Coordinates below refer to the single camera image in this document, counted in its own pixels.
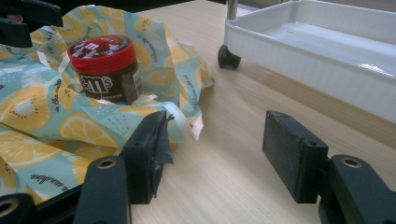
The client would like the lemon print bag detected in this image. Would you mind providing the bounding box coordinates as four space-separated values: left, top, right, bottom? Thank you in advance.
0 4 215 206

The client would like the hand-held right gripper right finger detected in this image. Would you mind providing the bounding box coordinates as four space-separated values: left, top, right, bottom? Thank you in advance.
262 109 330 204

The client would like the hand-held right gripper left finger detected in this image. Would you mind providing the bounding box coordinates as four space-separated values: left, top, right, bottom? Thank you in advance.
120 110 174 205

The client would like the brown candy jar red lid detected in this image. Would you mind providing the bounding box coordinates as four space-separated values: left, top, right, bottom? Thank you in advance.
66 34 145 105

